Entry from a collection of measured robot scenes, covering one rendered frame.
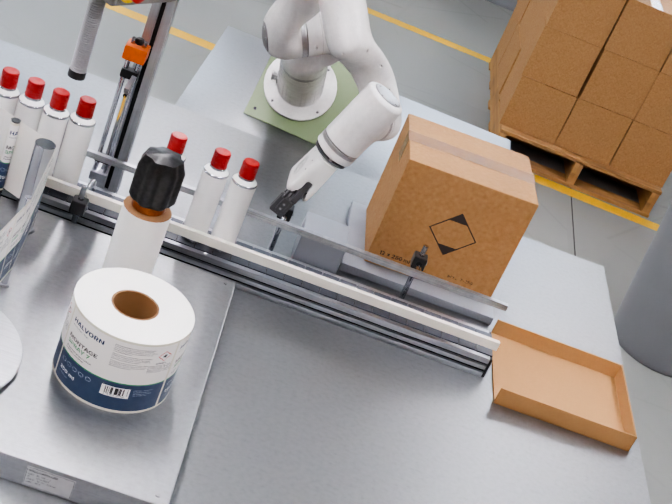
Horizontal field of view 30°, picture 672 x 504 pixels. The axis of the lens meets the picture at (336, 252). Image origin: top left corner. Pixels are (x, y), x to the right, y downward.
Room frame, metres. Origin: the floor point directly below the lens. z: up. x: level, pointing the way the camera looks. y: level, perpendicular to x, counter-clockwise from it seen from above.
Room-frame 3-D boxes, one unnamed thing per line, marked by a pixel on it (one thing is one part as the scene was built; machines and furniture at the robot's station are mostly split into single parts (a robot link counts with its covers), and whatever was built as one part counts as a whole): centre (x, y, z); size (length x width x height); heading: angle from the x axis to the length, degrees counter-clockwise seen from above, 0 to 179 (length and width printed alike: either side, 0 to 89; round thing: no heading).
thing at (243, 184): (2.19, 0.22, 0.98); 0.05 x 0.05 x 0.20
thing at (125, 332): (1.67, 0.26, 0.95); 0.20 x 0.20 x 0.14
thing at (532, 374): (2.29, -0.55, 0.85); 0.30 x 0.26 x 0.04; 97
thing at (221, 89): (3.03, 0.08, 0.81); 0.90 x 0.90 x 0.04; 4
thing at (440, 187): (2.57, -0.19, 0.99); 0.30 x 0.24 x 0.27; 99
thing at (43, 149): (1.96, 0.56, 0.97); 0.05 x 0.05 x 0.19
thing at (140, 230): (1.90, 0.33, 1.03); 0.09 x 0.09 x 0.30
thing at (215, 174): (2.19, 0.28, 0.98); 0.05 x 0.05 x 0.20
